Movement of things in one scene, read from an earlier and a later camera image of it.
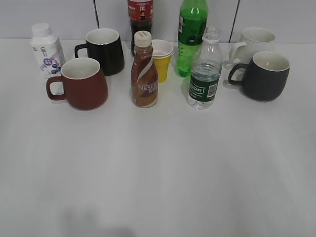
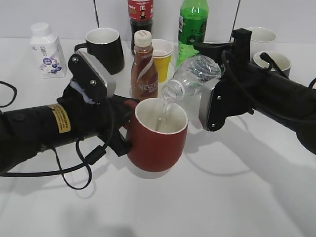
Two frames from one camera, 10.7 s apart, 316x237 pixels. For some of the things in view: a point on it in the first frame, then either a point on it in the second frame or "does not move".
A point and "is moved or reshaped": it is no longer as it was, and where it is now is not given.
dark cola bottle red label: x=140 y=14 does not move
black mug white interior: x=104 y=45 does not move
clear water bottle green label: x=206 y=71 is moved or reshaped
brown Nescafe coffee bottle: x=144 y=83 does not move
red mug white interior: x=85 y=87 is moved or reshaped
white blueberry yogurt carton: x=48 y=50 does not move
